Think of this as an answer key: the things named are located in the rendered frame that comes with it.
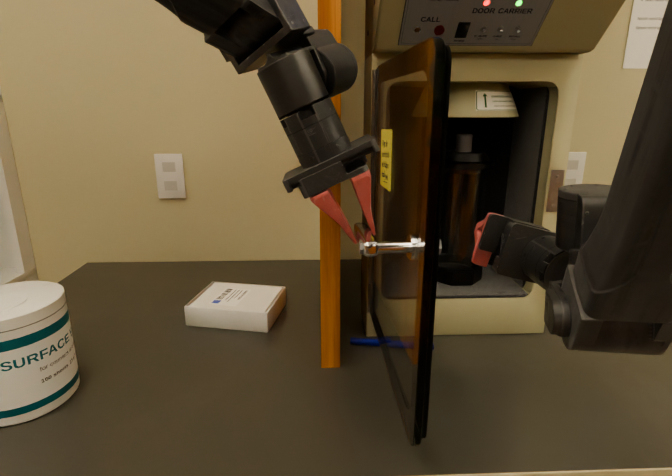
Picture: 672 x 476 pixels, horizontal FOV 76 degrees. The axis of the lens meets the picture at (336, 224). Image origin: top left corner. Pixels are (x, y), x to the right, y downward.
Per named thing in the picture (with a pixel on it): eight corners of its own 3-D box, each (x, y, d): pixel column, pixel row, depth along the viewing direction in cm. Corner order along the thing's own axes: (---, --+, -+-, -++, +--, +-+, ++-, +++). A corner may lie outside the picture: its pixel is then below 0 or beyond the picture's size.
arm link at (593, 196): (552, 343, 37) (670, 350, 34) (560, 211, 34) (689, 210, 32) (528, 287, 48) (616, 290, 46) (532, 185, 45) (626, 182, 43)
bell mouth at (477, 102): (406, 115, 85) (407, 85, 83) (494, 115, 85) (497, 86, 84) (427, 117, 68) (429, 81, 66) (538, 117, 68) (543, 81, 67)
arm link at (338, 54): (204, 27, 43) (259, -29, 38) (268, 19, 52) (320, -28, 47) (267, 133, 45) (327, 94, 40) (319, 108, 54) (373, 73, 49)
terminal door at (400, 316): (375, 315, 74) (381, 66, 63) (420, 455, 44) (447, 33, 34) (370, 315, 74) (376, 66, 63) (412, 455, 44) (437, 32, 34)
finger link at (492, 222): (469, 200, 60) (496, 216, 51) (517, 213, 60) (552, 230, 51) (454, 246, 61) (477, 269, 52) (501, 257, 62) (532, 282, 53)
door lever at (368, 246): (396, 238, 51) (396, 217, 51) (415, 263, 42) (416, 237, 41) (351, 239, 51) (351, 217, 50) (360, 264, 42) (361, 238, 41)
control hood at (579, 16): (370, 52, 64) (372, -23, 61) (585, 53, 65) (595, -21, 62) (381, 41, 53) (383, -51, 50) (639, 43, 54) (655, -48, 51)
